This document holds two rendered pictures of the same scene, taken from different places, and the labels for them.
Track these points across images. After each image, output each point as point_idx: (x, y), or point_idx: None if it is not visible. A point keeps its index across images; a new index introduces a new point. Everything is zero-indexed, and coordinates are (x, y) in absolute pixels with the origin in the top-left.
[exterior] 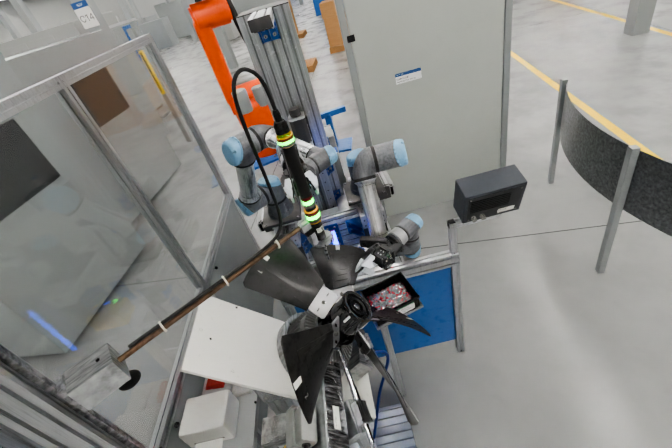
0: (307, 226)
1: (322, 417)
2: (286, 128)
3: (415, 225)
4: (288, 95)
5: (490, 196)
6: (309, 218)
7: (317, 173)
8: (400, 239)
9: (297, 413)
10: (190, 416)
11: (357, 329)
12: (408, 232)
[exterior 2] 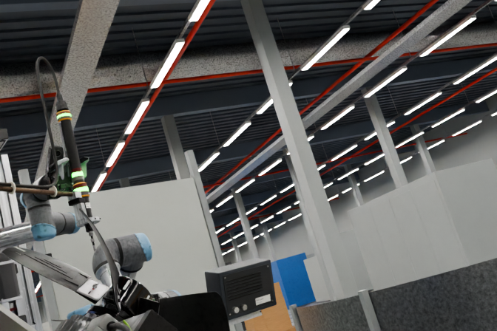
0: (78, 193)
1: (123, 323)
2: (66, 105)
3: (174, 293)
4: None
5: (242, 274)
6: (80, 188)
7: (63, 224)
8: (162, 295)
9: (92, 322)
10: None
11: (139, 300)
12: (168, 295)
